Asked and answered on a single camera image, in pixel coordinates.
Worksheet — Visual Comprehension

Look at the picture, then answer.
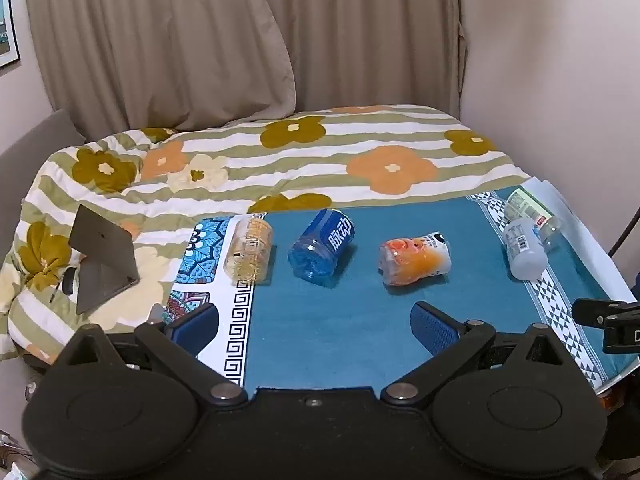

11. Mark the floral striped blanket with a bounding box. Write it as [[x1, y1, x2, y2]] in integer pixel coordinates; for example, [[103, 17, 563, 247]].
[[0, 104, 531, 361]]

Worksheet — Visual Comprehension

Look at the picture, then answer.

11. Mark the green labelled clear bottle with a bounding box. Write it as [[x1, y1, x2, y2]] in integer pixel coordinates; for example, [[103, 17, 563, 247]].
[[504, 187, 563, 253]]

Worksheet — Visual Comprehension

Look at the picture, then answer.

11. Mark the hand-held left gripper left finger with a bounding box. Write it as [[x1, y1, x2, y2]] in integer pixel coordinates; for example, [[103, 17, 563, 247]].
[[45, 303, 249, 408]]

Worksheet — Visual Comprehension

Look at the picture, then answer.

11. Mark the clear yellow-tinted bottle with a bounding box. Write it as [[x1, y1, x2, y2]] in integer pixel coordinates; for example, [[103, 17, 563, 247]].
[[224, 214, 275, 283]]

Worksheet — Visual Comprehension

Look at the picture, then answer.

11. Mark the framed wall picture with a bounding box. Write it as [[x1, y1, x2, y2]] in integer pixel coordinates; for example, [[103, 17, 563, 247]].
[[0, 0, 22, 77]]

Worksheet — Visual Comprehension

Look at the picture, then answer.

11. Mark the orange and white bottle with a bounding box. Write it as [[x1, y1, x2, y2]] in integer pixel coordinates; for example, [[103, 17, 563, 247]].
[[378, 231, 452, 287]]

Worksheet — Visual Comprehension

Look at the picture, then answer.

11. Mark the white sheet under mat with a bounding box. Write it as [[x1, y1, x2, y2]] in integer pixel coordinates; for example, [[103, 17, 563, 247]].
[[525, 177, 636, 301]]

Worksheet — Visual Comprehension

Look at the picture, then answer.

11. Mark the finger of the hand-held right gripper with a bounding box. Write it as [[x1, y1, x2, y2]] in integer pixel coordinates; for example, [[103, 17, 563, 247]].
[[572, 298, 640, 329]]

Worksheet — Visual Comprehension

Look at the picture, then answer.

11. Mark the grey tablet with folded cover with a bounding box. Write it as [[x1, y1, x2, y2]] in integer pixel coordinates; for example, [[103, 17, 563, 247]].
[[67, 204, 141, 316]]

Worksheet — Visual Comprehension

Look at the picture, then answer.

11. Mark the grey upholstered headboard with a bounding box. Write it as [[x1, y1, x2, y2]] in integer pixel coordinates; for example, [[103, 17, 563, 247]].
[[0, 108, 87, 261]]

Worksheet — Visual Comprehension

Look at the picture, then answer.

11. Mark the teal patterned table mat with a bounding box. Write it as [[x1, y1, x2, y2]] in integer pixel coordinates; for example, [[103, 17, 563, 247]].
[[162, 187, 640, 396]]

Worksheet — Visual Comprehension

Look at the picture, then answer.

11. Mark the blue labelled plastic bottle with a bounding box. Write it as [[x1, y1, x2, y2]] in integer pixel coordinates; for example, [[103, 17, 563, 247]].
[[287, 208, 356, 281]]

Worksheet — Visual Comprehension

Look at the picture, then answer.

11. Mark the black cable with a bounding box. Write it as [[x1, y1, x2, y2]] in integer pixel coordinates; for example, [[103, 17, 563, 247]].
[[607, 205, 640, 256]]

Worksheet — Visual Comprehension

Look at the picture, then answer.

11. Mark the white translucent bottle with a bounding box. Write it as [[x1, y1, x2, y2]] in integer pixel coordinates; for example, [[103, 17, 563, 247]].
[[502, 219, 549, 281]]

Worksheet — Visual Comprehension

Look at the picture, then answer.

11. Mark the beige curtain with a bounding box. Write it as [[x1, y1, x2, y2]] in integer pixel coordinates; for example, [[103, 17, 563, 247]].
[[24, 0, 471, 133]]

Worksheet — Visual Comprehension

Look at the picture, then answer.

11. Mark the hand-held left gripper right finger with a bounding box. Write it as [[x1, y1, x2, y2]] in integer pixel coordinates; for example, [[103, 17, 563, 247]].
[[381, 301, 583, 406]]

